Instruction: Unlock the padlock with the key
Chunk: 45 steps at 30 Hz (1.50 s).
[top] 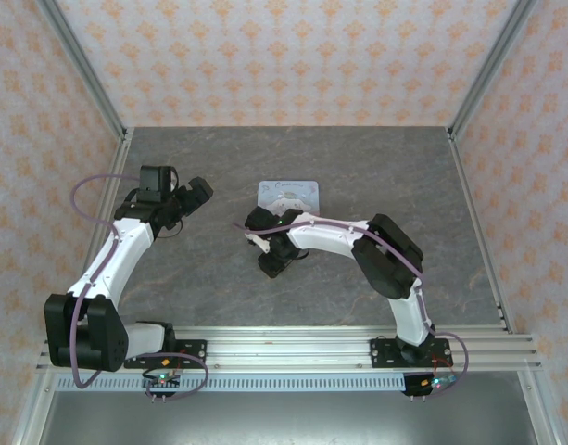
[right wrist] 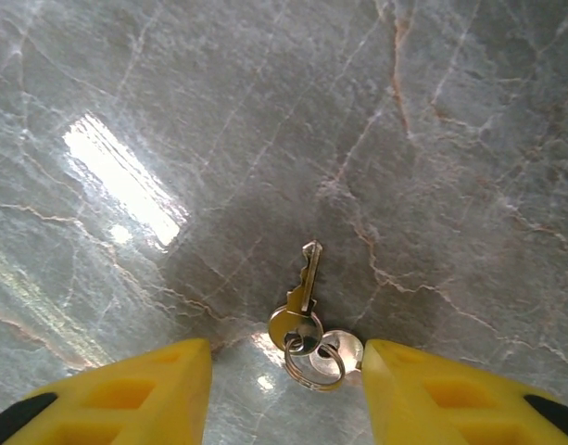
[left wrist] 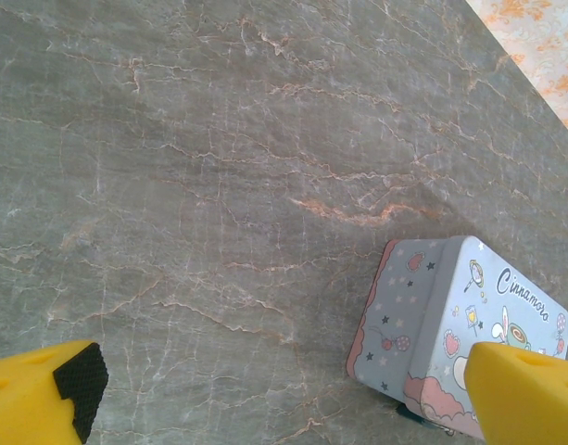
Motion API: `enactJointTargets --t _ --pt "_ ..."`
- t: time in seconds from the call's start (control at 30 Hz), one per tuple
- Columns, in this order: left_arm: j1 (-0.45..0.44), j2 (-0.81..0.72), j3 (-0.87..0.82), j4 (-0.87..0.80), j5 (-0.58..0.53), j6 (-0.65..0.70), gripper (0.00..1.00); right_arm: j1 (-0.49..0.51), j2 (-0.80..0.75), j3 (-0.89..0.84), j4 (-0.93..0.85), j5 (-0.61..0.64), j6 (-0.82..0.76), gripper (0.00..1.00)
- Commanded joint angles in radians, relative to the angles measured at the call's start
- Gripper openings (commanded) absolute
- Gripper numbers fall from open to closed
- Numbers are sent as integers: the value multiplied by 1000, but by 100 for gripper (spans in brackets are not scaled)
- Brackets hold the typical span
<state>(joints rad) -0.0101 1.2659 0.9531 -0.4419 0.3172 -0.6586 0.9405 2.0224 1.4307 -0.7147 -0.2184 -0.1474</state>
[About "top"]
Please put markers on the lilac printed tin box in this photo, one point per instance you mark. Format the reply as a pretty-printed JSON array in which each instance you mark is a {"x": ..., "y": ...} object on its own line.
[{"x": 290, "y": 194}]

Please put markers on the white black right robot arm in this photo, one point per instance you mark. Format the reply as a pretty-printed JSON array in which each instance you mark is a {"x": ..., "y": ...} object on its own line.
[{"x": 330, "y": 238}]

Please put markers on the aluminium table side rail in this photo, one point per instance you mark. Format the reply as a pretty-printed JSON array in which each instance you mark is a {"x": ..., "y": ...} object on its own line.
[
  {"x": 108, "y": 204},
  {"x": 480, "y": 232}
]

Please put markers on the aluminium mounting rail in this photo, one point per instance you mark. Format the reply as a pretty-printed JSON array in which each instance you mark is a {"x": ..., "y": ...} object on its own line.
[{"x": 288, "y": 347}]

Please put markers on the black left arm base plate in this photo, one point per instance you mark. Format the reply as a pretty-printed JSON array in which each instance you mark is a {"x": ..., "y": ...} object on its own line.
[{"x": 191, "y": 350}]

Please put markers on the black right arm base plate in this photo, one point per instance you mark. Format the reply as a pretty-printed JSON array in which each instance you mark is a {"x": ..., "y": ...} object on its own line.
[{"x": 385, "y": 352}]

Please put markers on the aluminium frame post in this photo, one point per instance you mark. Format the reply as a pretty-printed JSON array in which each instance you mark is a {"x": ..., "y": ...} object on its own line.
[
  {"x": 84, "y": 69},
  {"x": 492, "y": 65}
]

